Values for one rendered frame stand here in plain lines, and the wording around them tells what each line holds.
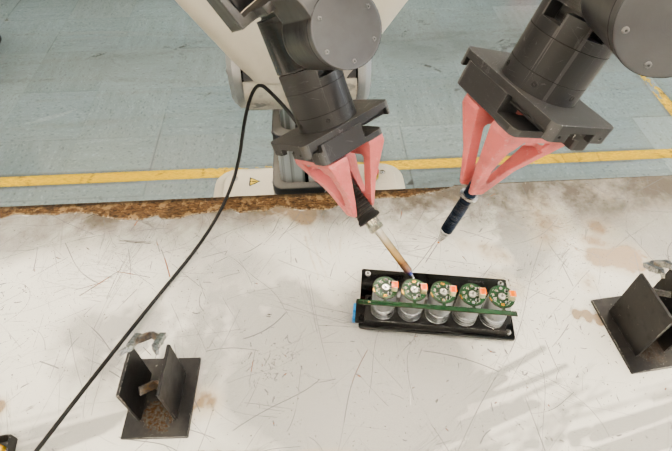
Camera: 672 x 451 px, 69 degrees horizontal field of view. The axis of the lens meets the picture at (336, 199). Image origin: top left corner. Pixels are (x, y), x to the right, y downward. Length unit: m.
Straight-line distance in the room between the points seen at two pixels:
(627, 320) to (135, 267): 0.54
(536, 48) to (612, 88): 2.05
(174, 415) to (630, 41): 0.45
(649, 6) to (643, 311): 0.35
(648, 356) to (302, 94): 0.43
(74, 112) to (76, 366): 1.73
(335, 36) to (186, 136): 1.62
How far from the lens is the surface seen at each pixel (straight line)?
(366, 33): 0.38
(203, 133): 1.95
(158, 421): 0.52
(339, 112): 0.44
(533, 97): 0.36
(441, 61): 2.32
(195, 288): 0.58
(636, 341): 0.59
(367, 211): 0.49
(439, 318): 0.52
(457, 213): 0.44
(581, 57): 0.36
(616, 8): 0.28
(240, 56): 0.72
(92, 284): 0.63
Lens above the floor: 1.23
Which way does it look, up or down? 48 degrees down
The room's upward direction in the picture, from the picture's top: straight up
